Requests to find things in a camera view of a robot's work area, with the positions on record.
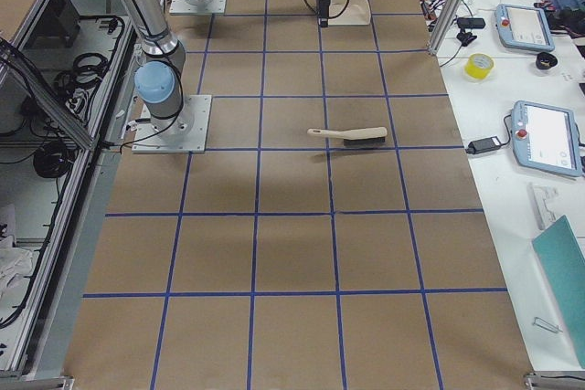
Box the blue teach pendant far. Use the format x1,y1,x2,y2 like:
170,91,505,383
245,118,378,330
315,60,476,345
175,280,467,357
495,4,555,52

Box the black power brick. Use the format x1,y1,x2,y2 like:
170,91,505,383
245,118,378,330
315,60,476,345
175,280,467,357
456,17,485,30

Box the teal folder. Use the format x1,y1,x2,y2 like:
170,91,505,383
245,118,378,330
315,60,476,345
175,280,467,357
532,216,584,367

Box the blue teach pendant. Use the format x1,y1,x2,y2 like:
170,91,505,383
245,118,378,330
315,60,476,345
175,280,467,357
510,100,584,177
495,4,555,52

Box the black power adapter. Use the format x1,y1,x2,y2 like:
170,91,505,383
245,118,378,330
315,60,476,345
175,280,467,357
465,136,508,155

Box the cream hand brush black bristles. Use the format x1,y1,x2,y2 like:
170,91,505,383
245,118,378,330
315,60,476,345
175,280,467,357
307,127,388,146

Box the blue teach pendant near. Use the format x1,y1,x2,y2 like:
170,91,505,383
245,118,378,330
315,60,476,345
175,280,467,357
510,100,584,177

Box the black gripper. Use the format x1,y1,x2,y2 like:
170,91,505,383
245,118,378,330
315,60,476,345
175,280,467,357
316,0,331,27

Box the white plastic dustpan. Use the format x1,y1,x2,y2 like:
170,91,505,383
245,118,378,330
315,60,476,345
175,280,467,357
328,0,371,26

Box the coiled black cables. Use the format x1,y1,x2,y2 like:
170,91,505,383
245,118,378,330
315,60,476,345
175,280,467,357
54,52,107,111

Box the yellow tape roll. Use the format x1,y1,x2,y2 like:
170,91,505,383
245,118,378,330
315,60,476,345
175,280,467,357
464,53,495,80

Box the white crumpled cloth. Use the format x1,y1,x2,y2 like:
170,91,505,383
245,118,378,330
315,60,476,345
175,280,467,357
0,205,33,313

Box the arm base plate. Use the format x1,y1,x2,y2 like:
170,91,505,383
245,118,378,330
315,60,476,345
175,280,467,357
169,0,227,16
132,95,212,153

